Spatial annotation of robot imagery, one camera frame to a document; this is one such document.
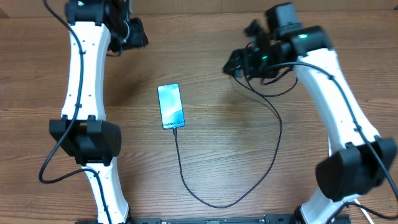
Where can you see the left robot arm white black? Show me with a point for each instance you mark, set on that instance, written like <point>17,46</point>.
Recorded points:
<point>95,28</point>

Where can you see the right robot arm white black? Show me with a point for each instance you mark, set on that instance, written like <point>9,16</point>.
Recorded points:
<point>359,158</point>

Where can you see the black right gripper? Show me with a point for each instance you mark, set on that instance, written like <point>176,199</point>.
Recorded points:
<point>249,56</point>

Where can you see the Samsung Galaxy smartphone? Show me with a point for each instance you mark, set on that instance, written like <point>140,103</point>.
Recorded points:
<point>170,102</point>

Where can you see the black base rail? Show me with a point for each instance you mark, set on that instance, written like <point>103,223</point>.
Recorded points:
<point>217,220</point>

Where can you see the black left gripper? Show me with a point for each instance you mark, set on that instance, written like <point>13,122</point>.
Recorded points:
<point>137,38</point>

